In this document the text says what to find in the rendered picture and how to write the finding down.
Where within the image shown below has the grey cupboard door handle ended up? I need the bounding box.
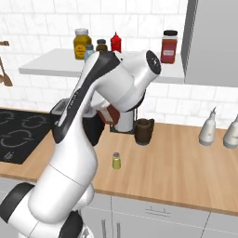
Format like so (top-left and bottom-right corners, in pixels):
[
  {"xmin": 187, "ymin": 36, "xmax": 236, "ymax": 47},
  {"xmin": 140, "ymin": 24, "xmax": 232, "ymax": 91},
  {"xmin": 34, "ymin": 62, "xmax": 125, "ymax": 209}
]
[
  {"xmin": 100, "ymin": 218, "xmax": 107, "ymax": 238},
  {"xmin": 115, "ymin": 220, "xmax": 122, "ymax": 238}
]

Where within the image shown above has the white wall shelf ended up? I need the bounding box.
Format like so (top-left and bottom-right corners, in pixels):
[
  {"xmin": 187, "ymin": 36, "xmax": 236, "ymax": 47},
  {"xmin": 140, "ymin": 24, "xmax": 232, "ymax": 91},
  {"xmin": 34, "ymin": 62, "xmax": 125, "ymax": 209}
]
[{"xmin": 18, "ymin": 47, "xmax": 186, "ymax": 85}]

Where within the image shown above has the hanging wooden utensil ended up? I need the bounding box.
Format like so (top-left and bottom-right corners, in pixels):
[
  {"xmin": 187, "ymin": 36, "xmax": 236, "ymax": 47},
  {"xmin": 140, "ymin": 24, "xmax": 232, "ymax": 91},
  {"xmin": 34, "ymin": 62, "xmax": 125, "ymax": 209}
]
[{"xmin": 0, "ymin": 40, "xmax": 14, "ymax": 88}]

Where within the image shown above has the small yellow shaker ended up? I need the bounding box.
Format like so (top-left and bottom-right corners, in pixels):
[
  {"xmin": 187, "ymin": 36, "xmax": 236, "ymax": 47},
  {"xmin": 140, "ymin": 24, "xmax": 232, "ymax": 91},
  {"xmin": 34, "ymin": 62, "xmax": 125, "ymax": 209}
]
[{"xmin": 112, "ymin": 152, "xmax": 122, "ymax": 170}]

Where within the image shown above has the brown mug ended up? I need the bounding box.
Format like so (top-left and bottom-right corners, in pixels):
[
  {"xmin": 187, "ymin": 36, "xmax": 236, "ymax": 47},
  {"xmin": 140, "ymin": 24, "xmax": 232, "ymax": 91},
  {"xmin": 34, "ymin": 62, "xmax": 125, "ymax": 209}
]
[{"xmin": 134, "ymin": 117, "xmax": 155, "ymax": 146}]

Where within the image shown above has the grey drawer handle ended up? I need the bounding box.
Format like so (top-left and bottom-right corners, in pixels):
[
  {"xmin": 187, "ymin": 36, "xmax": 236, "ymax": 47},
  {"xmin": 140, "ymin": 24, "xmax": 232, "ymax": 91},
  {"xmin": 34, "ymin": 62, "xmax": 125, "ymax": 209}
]
[{"xmin": 144, "ymin": 206, "xmax": 171, "ymax": 217}]

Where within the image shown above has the small blue-grey shaker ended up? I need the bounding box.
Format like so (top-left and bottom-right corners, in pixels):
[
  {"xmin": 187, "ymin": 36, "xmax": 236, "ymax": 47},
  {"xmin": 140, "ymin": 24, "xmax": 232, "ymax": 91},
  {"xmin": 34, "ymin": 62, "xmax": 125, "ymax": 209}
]
[{"xmin": 84, "ymin": 44, "xmax": 96, "ymax": 63}]

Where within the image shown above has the grey wall cabinet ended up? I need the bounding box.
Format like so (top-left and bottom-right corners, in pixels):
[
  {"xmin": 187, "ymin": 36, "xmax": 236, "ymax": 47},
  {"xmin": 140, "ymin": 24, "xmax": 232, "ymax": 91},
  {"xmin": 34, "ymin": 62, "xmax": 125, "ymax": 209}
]
[{"xmin": 180, "ymin": 0, "xmax": 238, "ymax": 88}]

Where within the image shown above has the dark brown bottle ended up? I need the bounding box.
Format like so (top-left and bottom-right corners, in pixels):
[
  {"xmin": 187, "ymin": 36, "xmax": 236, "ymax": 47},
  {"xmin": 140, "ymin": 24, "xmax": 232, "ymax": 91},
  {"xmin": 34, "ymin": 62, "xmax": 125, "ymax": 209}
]
[{"xmin": 95, "ymin": 38, "xmax": 109, "ymax": 54}]

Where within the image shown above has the red squeeze bottle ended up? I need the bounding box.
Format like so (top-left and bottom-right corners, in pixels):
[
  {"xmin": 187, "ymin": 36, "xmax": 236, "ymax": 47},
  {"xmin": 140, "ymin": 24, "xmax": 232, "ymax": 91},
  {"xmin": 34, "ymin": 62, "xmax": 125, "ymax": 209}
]
[{"xmin": 110, "ymin": 31, "xmax": 123, "ymax": 54}]

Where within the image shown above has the yellow jar with white lid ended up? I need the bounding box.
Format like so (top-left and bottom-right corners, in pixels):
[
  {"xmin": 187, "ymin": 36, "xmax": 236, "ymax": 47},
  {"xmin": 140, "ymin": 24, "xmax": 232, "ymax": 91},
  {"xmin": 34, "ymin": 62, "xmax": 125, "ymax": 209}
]
[{"xmin": 73, "ymin": 28, "xmax": 93, "ymax": 60}]

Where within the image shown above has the red jar with black lid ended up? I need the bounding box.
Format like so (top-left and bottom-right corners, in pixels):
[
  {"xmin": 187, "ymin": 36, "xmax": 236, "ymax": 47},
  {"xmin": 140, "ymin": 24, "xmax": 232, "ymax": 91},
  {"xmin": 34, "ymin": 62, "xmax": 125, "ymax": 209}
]
[{"xmin": 160, "ymin": 29, "xmax": 179, "ymax": 65}]

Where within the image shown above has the black hob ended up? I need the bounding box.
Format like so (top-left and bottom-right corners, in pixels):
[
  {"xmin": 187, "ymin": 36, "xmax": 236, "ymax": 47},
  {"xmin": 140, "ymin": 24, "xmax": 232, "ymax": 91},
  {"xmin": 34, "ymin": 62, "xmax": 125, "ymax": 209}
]
[{"xmin": 0, "ymin": 107, "xmax": 60, "ymax": 165}]

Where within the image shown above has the grey cupboard door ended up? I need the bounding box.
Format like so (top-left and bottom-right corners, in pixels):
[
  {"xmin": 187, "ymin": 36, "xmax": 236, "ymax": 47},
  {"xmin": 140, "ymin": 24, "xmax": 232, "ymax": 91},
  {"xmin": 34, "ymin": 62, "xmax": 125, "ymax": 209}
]
[
  {"xmin": 80, "ymin": 205, "xmax": 113, "ymax": 238},
  {"xmin": 111, "ymin": 211, "xmax": 208, "ymax": 238}
]

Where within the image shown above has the grey and black toaster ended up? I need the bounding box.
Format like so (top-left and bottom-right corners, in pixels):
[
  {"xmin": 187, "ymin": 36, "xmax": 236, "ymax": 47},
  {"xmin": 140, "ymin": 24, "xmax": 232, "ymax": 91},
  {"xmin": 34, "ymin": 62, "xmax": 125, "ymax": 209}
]
[{"xmin": 49, "ymin": 98, "xmax": 106, "ymax": 147}]

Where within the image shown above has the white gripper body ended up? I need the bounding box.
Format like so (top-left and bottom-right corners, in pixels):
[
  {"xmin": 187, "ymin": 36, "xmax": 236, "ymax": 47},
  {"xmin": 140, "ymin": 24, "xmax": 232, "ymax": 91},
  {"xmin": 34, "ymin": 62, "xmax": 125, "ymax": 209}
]
[{"xmin": 90, "ymin": 92, "xmax": 111, "ymax": 112}]

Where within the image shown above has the grey drawer front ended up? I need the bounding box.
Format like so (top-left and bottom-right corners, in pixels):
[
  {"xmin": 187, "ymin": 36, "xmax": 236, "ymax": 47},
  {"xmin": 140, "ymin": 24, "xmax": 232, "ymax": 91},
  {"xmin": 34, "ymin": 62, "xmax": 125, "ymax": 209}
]
[
  {"xmin": 203, "ymin": 211, "xmax": 238, "ymax": 238},
  {"xmin": 111, "ymin": 195, "xmax": 212, "ymax": 230}
]

